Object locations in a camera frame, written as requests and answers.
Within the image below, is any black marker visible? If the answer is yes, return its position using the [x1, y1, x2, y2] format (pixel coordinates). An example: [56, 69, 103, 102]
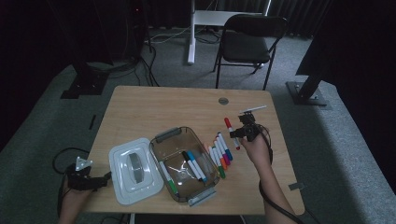
[181, 150, 202, 181]

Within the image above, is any white box lid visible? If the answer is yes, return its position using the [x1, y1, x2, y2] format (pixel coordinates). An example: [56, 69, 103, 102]
[107, 137, 165, 206]

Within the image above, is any red marker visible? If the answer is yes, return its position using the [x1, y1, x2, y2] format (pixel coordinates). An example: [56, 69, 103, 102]
[223, 117, 241, 151]

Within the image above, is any person's left hand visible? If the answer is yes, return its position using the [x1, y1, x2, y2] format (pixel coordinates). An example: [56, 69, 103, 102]
[61, 186, 94, 208]

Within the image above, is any black metal stand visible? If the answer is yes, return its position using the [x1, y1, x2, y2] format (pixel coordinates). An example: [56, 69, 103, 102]
[285, 55, 332, 110]
[60, 46, 110, 100]

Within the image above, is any white cable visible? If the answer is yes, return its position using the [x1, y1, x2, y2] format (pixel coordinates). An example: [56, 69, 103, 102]
[144, 26, 191, 45]

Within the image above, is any row of assorted markers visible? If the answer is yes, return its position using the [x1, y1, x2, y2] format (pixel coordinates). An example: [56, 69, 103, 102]
[204, 132, 234, 180]

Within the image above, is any light blue marker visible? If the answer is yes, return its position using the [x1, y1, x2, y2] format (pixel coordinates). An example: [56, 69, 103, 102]
[186, 150, 208, 184]

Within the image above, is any transparent storage box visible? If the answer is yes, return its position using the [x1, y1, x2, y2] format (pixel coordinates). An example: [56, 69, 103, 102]
[148, 125, 220, 208]

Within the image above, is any dark equipment tower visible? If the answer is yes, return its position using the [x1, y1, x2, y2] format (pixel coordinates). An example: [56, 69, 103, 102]
[122, 0, 148, 62]

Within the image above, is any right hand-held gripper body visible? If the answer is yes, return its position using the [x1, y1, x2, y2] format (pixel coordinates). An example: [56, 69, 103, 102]
[237, 105, 268, 143]

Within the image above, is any black cable bundle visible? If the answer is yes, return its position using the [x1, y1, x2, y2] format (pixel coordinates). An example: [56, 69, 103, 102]
[106, 43, 161, 88]
[195, 29, 222, 45]

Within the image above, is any white desk frame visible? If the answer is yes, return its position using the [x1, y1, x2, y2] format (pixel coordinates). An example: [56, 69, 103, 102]
[186, 0, 272, 65]

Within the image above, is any person's right hand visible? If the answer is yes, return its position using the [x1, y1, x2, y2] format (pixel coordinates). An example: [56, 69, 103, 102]
[241, 135, 274, 171]

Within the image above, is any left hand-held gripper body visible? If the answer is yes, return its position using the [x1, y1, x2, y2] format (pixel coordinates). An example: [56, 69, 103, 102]
[66, 156, 94, 190]

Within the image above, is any light green marker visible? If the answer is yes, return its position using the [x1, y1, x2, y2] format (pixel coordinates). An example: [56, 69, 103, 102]
[158, 160, 179, 195]

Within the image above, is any black folding chair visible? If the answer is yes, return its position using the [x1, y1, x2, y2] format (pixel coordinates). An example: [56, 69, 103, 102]
[213, 13, 289, 91]

